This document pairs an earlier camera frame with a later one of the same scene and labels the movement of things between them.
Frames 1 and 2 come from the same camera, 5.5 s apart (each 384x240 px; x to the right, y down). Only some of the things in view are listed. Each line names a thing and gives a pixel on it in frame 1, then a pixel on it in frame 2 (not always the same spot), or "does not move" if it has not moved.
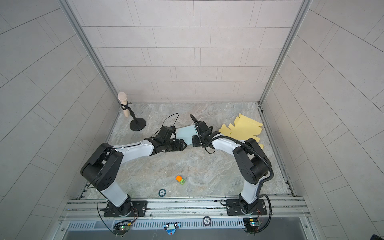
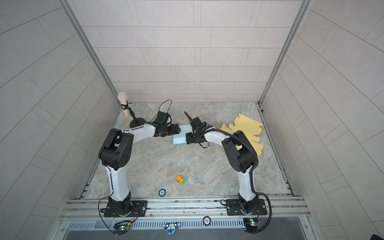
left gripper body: x=171 y=146 → x=169 y=130
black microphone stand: x=137 y=124 does not move
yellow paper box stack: x=244 y=129 does not move
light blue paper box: x=186 y=133 does not move
